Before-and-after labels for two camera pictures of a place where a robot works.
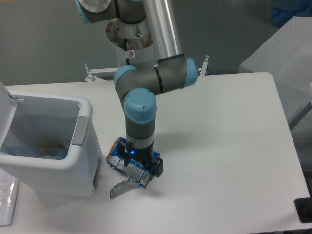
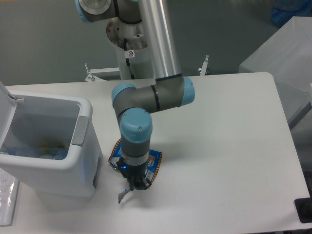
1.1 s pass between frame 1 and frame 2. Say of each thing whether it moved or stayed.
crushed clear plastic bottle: stayed
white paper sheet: stayed
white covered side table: stayed
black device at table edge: stayed
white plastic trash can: stayed
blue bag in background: stayed
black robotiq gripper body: moved
